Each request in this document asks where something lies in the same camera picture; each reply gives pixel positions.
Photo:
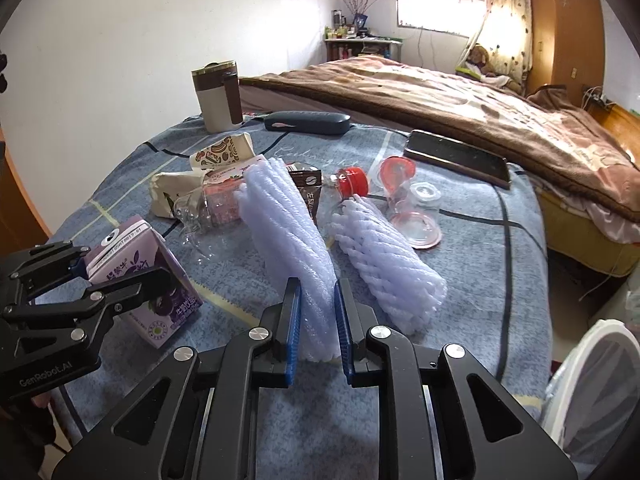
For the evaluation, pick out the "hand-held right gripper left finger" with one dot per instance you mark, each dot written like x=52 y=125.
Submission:
x=295 y=332

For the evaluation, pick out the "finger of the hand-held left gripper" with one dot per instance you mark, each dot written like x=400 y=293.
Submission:
x=55 y=265
x=100 y=300

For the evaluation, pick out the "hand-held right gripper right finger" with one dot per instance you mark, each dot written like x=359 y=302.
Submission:
x=342 y=332

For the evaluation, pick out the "purple milk carton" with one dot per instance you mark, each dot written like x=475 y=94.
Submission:
x=170 y=305

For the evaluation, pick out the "large white foam net sleeve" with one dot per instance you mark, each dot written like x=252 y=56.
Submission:
x=285 y=240

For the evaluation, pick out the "brown coffee sachet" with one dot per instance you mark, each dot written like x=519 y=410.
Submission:
x=306 y=185

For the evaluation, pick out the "white trash bin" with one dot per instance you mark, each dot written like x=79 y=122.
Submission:
x=600 y=395

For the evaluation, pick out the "small white foam net sleeve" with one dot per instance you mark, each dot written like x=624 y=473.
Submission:
x=380 y=265

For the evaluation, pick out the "plain cream crumpled packet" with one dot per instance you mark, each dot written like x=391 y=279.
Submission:
x=167 y=192

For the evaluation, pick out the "blue checked cloth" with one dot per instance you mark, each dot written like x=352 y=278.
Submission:
x=465 y=290

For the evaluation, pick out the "clear plastic bottle red cap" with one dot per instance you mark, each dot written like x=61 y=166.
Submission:
x=210 y=212

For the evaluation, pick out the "small clear plastic cup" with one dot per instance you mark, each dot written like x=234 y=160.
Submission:
x=424 y=197

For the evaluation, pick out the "red-tinted plastic cup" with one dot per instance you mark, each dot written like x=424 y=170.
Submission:
x=395 y=175

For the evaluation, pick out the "cream packet with brown print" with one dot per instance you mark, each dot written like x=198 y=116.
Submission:
x=220 y=150

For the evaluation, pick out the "black smartphone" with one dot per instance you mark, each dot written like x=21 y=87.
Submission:
x=455 y=160

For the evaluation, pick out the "dark blue glasses case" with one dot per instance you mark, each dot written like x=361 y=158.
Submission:
x=305 y=122

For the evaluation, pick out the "white and brown mug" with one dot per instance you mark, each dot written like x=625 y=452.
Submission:
x=215 y=100

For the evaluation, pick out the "bed with brown blanket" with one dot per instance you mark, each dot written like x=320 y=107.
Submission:
x=475 y=110

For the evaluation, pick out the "yellow bed mattress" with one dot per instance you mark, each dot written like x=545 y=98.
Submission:
x=585 y=240

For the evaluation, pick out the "cluttered white desk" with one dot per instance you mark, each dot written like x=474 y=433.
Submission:
x=362 y=47

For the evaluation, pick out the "brown teddy bear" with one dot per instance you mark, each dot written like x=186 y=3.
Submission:
x=482 y=55

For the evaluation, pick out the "window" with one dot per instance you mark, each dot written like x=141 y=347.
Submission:
x=440 y=10

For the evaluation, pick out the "wooden headboard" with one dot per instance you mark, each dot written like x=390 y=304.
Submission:
x=620 y=125

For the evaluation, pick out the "spotted curtain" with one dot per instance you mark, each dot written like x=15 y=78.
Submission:
x=510 y=20

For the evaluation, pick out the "wooden wardrobe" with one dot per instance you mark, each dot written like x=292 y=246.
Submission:
x=565 y=25

